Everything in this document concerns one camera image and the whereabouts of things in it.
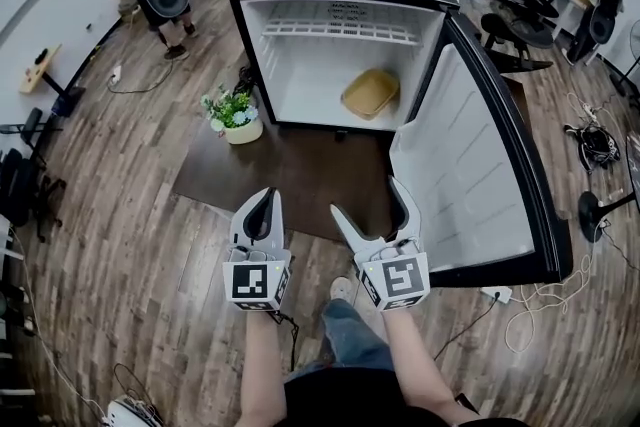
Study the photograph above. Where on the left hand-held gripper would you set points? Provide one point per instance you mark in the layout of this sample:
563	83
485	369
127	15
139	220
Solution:
250	280

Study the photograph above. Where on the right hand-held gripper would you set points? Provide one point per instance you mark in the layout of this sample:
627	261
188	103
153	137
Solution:
400	277

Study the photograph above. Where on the tan plastic container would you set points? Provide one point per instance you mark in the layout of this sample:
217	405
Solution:
370	94

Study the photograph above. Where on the person's left forearm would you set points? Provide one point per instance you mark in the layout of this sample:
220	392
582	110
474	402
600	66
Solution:
262	365

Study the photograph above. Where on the person's right forearm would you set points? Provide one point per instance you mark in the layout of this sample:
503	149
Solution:
420	360

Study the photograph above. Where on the dark brown floor mat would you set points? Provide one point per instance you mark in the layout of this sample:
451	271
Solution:
280	170

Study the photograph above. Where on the person's beige shoe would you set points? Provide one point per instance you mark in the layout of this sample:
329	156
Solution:
341	289

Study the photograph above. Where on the flower plant in cream pot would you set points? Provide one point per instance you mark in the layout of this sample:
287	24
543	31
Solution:
242	127

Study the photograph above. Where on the person's blue jeans leg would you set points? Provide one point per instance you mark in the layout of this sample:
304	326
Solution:
350	335

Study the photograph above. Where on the white power strip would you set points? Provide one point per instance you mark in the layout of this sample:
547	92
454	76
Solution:
497	295
116	75

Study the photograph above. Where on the person's black shirt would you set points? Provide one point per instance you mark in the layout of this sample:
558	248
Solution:
350	397

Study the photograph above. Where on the black round fan base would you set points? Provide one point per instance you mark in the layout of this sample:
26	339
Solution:
592	212

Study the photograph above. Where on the black low chair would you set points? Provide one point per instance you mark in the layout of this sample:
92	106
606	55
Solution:
505	40

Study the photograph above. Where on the small wooden side table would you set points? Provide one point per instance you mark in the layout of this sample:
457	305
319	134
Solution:
37	67

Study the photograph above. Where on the white desk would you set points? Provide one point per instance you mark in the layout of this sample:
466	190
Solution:
570	0

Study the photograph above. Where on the black standing fan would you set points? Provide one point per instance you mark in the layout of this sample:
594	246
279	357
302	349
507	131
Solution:
634	45

